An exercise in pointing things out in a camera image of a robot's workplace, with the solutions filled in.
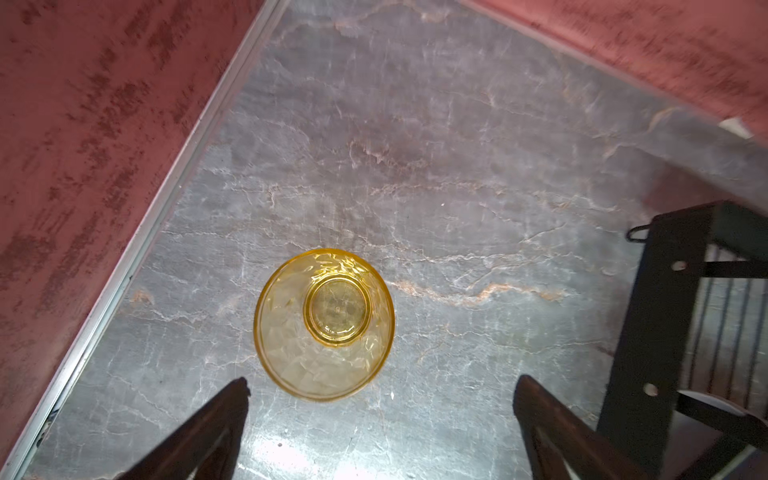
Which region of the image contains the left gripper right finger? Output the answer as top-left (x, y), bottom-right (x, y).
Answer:
top-left (513, 375), bottom-right (648, 479)

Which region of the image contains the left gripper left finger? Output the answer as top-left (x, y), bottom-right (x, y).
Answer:
top-left (121, 377), bottom-right (250, 479)

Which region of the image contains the amber glass cup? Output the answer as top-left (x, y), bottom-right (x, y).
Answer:
top-left (254, 248), bottom-right (396, 402)

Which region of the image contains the lavender ceramic bowl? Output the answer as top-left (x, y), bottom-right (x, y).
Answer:
top-left (675, 390), bottom-right (766, 424)

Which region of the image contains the left corner aluminium profile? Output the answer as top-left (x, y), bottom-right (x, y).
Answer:
top-left (1, 1), bottom-right (285, 479)

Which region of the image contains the black wire dish rack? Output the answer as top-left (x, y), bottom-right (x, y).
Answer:
top-left (597, 201), bottom-right (767, 478)

